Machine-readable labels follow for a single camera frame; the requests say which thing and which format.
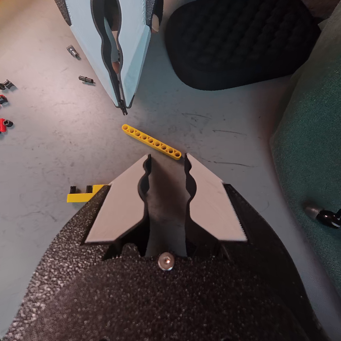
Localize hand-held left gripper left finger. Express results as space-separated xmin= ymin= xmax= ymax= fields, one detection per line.
xmin=85 ymin=154 xmax=152 ymax=257

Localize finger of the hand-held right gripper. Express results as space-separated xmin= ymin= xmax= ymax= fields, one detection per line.
xmin=65 ymin=0 xmax=124 ymax=109
xmin=117 ymin=0 xmax=152 ymax=109

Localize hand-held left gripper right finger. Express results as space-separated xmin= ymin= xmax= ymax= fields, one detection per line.
xmin=184 ymin=153 xmax=248 ymax=257

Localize long yellow lego beam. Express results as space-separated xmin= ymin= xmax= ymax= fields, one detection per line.
xmin=122 ymin=124 xmax=182 ymax=161
xmin=67 ymin=192 xmax=99 ymax=204

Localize pile of small lego pieces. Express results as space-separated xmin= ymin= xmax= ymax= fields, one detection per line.
xmin=0 ymin=79 xmax=15 ymax=134

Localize black quilted cushion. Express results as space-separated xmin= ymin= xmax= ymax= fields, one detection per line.
xmin=164 ymin=0 xmax=321 ymax=91

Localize black drawstring cord with toggle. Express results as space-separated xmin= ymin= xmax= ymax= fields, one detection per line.
xmin=302 ymin=201 xmax=341 ymax=229

